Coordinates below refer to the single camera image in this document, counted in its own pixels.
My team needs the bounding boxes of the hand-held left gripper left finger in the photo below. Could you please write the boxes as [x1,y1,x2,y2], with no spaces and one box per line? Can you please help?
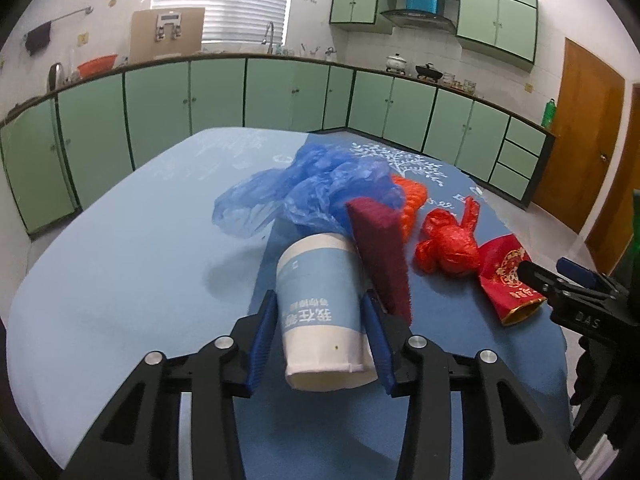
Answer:
[60,288,279,480]

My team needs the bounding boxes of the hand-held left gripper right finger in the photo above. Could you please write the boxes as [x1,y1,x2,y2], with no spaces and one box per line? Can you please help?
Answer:
[360,291,584,480]

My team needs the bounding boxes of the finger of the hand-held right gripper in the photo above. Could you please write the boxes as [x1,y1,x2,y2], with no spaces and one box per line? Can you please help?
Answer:
[556,257,621,291]
[517,259,589,306]

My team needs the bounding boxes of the red gold fabric pouch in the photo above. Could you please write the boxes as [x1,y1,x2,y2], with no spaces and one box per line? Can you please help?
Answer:
[477,233,547,327]

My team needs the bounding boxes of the blue white paper cup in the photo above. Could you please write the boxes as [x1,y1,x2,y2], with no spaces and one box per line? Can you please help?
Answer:
[276,232,379,394]

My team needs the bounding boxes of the red plastic bag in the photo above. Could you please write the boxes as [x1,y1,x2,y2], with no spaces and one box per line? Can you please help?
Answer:
[414,197,482,277]

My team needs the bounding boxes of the maroon scouring pad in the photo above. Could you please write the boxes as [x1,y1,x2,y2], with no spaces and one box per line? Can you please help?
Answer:
[346,197,414,326]

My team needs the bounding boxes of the wooden door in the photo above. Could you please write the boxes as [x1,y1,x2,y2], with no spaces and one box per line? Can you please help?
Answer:
[529,37,627,235]

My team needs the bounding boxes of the orange mesh scrubber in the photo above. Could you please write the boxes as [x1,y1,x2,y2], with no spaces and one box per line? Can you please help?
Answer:
[390,175,429,241]

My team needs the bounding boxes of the blue plastic bag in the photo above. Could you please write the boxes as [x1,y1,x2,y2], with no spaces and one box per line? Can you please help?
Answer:
[212,142,404,239]

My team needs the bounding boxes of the glass jars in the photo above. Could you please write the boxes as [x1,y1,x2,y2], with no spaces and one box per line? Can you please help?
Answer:
[442,72,476,92]

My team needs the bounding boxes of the green base cabinets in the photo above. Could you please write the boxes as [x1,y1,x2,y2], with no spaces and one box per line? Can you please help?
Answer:
[0,52,557,239]

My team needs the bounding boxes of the black range hood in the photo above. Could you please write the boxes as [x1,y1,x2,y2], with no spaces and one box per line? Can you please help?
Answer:
[378,8,457,36]

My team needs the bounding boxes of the red plastic basin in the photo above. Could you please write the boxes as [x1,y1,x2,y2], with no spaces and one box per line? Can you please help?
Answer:
[77,53,119,80]

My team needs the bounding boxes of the cardboard box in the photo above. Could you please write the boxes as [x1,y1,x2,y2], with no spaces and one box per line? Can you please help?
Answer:
[129,6,207,61]

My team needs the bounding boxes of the white window blind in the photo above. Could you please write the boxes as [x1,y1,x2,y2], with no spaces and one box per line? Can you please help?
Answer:
[151,0,296,56]

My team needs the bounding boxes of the dark hanging towel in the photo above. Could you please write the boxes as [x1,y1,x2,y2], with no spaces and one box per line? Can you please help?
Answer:
[25,22,54,57]

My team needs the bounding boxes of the green wall cabinets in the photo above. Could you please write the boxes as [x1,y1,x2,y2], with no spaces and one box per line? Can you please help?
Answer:
[328,0,540,74]

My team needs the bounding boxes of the wall towel rail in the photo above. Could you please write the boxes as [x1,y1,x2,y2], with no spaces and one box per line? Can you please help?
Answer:
[22,5,95,39]

